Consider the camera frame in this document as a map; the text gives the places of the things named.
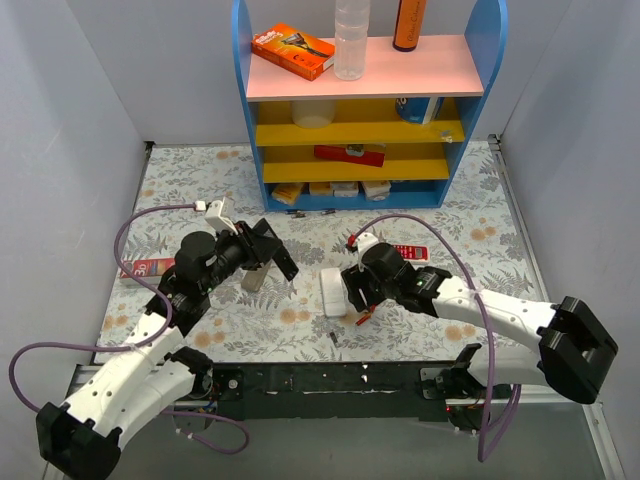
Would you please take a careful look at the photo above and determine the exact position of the black remote control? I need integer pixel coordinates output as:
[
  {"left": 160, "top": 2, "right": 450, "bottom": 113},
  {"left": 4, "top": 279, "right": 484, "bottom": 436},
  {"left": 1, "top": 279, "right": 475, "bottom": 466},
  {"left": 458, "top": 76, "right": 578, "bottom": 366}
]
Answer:
[{"left": 272, "top": 245, "right": 299, "bottom": 282}]

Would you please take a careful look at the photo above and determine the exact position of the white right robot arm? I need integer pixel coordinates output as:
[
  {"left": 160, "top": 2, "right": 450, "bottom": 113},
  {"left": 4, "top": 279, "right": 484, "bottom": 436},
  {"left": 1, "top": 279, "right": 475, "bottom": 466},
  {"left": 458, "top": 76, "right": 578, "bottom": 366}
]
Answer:
[{"left": 341, "top": 234, "right": 618, "bottom": 404}]

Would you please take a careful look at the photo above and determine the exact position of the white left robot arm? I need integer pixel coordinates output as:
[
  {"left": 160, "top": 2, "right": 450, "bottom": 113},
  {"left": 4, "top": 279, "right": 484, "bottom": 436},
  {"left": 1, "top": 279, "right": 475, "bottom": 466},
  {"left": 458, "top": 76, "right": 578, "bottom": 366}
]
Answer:
[{"left": 36, "top": 219, "right": 298, "bottom": 479}]

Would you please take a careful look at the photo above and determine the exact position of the grey remote control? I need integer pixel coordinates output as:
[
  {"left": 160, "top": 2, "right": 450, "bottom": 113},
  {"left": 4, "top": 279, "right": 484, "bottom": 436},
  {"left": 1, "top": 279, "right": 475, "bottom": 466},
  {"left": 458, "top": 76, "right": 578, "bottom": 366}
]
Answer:
[{"left": 241, "top": 264, "right": 270, "bottom": 292}]

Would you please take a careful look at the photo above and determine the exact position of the red white remote control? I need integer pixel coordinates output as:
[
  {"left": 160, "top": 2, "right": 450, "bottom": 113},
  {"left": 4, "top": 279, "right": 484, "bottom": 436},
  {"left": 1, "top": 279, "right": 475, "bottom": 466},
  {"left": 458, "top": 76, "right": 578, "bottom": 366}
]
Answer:
[{"left": 394, "top": 244, "right": 429, "bottom": 265}]

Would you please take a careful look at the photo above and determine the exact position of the red toothpaste box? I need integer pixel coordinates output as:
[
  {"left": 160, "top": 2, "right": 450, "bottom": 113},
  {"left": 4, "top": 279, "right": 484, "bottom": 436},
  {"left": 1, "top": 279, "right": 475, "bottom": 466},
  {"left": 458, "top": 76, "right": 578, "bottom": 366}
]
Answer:
[{"left": 124, "top": 258, "right": 175, "bottom": 286}]

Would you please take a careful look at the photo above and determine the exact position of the yellow tissue pack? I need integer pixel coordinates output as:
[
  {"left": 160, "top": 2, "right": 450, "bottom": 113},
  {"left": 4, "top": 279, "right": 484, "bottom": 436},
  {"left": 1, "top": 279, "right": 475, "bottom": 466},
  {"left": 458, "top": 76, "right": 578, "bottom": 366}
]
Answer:
[{"left": 271, "top": 182, "right": 306, "bottom": 206}]

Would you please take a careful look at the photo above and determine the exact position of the floral table mat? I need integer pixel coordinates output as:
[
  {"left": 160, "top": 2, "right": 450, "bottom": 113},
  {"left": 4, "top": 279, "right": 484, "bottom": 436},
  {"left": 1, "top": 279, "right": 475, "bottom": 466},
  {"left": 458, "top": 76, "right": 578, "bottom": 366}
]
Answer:
[{"left": 125, "top": 141, "right": 541, "bottom": 362}]

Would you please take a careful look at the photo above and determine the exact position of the white tissue pack right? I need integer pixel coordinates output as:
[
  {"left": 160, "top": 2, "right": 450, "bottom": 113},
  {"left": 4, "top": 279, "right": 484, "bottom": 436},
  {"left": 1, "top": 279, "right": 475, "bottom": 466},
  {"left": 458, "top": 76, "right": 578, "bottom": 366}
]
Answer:
[{"left": 360, "top": 180, "right": 391, "bottom": 201}]

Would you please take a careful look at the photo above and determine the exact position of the white tissue pack middle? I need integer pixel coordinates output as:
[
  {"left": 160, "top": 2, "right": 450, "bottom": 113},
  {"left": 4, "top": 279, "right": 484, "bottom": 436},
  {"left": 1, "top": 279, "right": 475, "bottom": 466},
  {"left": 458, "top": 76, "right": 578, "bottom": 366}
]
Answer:
[{"left": 330, "top": 182, "right": 359, "bottom": 198}]

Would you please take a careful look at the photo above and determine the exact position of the red flat box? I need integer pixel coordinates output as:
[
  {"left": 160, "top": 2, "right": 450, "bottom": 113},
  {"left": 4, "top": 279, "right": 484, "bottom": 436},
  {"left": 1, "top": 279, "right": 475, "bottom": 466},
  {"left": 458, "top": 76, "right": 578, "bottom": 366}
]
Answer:
[{"left": 313, "top": 144, "right": 386, "bottom": 168}]

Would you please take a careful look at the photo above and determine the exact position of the blue shelf unit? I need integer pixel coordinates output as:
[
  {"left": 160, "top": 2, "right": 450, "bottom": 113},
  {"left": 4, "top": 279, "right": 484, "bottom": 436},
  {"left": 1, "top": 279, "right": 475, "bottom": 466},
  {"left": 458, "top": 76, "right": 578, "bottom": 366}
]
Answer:
[{"left": 231, "top": 1, "right": 508, "bottom": 211}]

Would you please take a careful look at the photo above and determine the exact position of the white plastic cup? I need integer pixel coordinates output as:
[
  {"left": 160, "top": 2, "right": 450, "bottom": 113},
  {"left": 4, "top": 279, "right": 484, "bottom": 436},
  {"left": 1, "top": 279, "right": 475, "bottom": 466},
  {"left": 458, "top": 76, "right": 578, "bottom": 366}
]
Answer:
[{"left": 290, "top": 100, "right": 336, "bottom": 129}]

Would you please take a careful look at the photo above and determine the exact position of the small clip on shelf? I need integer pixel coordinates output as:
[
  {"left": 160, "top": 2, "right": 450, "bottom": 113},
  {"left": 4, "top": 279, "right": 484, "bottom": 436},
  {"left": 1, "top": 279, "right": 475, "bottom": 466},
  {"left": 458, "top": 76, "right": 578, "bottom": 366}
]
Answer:
[{"left": 440, "top": 130, "right": 453, "bottom": 143}]

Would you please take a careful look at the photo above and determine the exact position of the blue white can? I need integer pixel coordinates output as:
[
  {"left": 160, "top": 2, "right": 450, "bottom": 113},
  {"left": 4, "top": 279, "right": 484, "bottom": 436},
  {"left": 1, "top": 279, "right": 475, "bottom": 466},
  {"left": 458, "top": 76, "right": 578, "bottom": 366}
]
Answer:
[{"left": 395, "top": 97, "right": 444, "bottom": 125}]

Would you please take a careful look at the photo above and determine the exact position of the orange razor box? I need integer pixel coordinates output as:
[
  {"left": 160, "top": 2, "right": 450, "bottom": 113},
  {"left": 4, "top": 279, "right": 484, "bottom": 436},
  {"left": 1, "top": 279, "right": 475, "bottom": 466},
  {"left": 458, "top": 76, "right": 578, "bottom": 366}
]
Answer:
[{"left": 251, "top": 23, "right": 335, "bottom": 81}]

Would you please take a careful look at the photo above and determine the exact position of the clear plastic bottle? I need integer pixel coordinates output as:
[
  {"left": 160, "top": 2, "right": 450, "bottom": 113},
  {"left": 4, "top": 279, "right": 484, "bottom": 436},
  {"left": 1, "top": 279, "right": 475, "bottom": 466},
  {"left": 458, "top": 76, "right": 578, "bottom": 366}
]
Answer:
[{"left": 334, "top": 0, "right": 371, "bottom": 81}]

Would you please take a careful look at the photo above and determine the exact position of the orange cologne bottle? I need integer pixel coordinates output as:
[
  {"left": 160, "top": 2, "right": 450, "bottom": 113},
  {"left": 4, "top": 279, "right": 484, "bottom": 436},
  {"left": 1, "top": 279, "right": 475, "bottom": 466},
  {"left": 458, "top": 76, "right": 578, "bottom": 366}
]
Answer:
[{"left": 392, "top": 0, "right": 428, "bottom": 52}]

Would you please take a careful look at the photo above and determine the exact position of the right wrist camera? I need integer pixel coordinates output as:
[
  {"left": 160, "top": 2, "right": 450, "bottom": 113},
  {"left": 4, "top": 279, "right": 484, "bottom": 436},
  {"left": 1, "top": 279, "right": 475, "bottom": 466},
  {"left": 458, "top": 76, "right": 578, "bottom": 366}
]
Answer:
[{"left": 347, "top": 232, "right": 380, "bottom": 265}]

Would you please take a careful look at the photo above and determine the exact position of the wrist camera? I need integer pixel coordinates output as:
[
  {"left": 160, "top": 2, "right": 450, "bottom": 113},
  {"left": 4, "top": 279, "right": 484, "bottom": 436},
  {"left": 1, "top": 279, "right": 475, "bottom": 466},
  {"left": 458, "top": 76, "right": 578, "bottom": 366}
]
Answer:
[
  {"left": 205, "top": 197, "right": 237, "bottom": 235},
  {"left": 347, "top": 232, "right": 380, "bottom": 265}
]

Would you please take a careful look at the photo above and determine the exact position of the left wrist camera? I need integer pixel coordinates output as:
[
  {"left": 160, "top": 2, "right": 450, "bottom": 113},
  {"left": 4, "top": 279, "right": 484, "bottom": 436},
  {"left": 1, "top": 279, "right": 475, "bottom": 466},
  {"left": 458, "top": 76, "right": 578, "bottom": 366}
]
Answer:
[{"left": 205, "top": 197, "right": 237, "bottom": 235}]

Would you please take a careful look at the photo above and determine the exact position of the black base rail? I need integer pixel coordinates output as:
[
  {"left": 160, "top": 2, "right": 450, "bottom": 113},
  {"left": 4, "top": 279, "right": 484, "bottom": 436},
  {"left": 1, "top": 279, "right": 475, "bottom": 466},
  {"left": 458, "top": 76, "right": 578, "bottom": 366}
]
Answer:
[{"left": 212, "top": 361, "right": 483, "bottom": 422}]

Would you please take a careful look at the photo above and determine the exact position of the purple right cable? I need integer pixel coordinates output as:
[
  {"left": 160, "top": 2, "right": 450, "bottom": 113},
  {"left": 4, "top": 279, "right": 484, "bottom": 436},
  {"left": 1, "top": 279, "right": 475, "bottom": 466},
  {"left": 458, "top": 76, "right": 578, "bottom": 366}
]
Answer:
[{"left": 344, "top": 213, "right": 522, "bottom": 463}]

